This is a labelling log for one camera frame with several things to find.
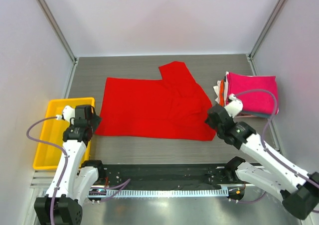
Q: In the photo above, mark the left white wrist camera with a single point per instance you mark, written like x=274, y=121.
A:
x=67, y=114

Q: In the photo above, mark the folded grey-blue t shirt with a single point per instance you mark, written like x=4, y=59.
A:
x=255, y=114

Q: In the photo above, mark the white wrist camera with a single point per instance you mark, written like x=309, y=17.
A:
x=234, y=107
x=67, y=114

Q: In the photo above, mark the folded pink t shirt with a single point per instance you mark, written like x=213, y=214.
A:
x=255, y=92

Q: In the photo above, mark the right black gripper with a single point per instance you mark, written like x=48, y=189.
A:
x=213, y=119

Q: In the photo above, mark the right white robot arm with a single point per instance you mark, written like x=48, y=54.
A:
x=294, y=187

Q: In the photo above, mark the aluminium frame post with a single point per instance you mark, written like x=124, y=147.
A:
x=267, y=27
x=52, y=21

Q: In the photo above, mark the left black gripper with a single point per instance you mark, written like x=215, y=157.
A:
x=95, y=121

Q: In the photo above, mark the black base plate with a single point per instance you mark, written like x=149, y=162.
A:
x=167, y=176

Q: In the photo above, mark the yellow plastic bin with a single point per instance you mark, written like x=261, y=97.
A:
x=47, y=157

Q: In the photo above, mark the folded orange t shirt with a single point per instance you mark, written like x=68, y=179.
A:
x=222, y=92

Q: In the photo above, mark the slotted white cable duct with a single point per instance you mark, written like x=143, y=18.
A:
x=223, y=192

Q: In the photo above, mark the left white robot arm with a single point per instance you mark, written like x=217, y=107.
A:
x=63, y=201

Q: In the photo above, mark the folded white t shirt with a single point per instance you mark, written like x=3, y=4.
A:
x=216, y=88

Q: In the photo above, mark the red t shirt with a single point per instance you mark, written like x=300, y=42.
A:
x=174, y=107

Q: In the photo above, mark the left aluminium frame post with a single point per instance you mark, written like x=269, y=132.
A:
x=52, y=21

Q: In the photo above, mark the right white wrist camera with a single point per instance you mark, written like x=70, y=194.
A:
x=234, y=107

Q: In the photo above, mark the right aluminium frame post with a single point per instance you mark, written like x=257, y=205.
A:
x=267, y=27

